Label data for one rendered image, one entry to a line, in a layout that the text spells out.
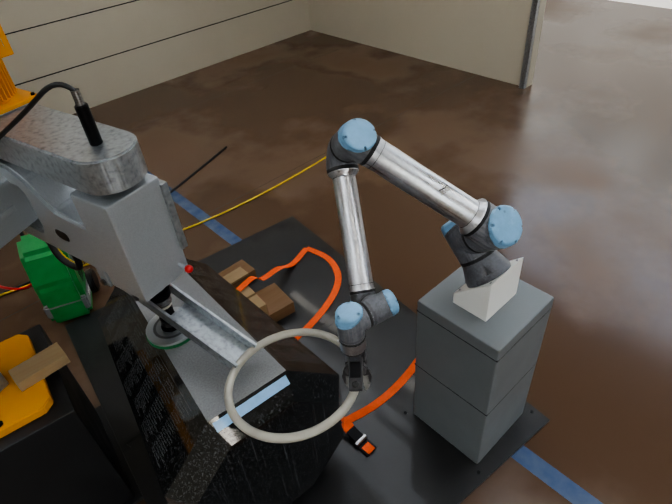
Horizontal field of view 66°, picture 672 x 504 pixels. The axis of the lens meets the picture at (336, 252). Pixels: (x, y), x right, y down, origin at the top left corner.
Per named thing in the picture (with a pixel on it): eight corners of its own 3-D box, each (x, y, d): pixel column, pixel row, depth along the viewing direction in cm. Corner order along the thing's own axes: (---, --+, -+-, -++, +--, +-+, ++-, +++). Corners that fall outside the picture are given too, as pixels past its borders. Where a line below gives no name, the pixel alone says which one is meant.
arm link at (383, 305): (380, 288, 179) (350, 303, 175) (394, 286, 168) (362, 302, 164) (391, 312, 179) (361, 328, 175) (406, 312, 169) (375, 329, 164)
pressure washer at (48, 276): (48, 295, 366) (-14, 192, 310) (99, 280, 374) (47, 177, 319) (46, 329, 340) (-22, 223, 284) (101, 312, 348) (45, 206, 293)
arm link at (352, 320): (370, 311, 162) (342, 325, 158) (373, 338, 169) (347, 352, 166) (354, 295, 169) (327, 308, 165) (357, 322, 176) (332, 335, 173)
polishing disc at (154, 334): (170, 302, 228) (169, 301, 227) (207, 317, 220) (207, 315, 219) (135, 336, 214) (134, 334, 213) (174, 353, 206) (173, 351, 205)
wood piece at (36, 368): (22, 392, 204) (16, 384, 201) (13, 378, 210) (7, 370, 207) (70, 362, 215) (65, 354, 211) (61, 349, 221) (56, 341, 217)
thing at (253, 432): (196, 407, 181) (194, 402, 179) (281, 317, 211) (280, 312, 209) (308, 471, 156) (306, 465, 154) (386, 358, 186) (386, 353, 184)
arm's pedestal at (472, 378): (457, 359, 296) (471, 244, 242) (537, 413, 266) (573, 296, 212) (399, 414, 272) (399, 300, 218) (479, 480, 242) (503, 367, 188)
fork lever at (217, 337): (97, 281, 207) (94, 274, 204) (134, 254, 219) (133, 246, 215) (229, 379, 189) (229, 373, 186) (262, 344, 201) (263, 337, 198)
